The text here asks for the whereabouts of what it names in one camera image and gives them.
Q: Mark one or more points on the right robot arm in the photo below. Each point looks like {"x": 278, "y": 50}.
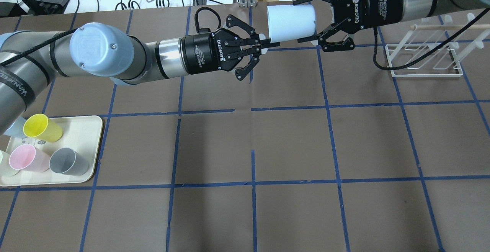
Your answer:
{"x": 418, "y": 9}

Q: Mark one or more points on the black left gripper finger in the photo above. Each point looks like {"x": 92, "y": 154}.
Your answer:
{"x": 253, "y": 39}
{"x": 255, "y": 53}

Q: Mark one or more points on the grey plastic cup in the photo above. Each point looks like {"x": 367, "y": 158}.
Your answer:
{"x": 66, "y": 161}

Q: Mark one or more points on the pink plastic cup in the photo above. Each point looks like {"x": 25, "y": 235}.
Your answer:
{"x": 26, "y": 157}

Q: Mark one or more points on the white wire cup rack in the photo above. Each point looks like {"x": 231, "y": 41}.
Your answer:
{"x": 436, "y": 49}

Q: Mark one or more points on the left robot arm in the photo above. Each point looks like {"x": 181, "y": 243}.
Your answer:
{"x": 31, "y": 60}

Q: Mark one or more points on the light blue ikea cup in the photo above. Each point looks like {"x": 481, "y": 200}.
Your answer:
{"x": 289, "y": 22}

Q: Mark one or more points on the yellow plastic cup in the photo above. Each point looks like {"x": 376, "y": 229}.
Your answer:
{"x": 41, "y": 127}

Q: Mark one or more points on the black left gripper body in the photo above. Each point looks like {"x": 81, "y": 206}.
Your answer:
{"x": 202, "y": 53}

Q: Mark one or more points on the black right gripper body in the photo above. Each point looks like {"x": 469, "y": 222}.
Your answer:
{"x": 370, "y": 7}

